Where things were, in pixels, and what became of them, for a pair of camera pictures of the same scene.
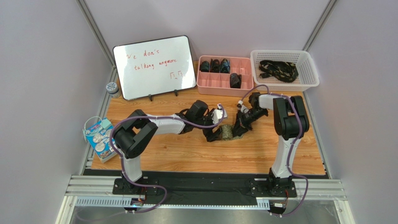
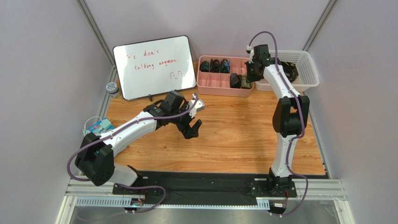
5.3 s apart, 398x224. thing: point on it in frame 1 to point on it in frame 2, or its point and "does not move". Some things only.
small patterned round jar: [113, 89] does not move
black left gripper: [210, 131] to [184, 123]
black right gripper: [243, 123] to [254, 70]
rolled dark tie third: [225, 66] does not move
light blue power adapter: [106, 123] does not move
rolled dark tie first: [204, 66] does not move
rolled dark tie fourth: [235, 80] does not move
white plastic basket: [290, 70] does not move
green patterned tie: [227, 132] to [245, 85]
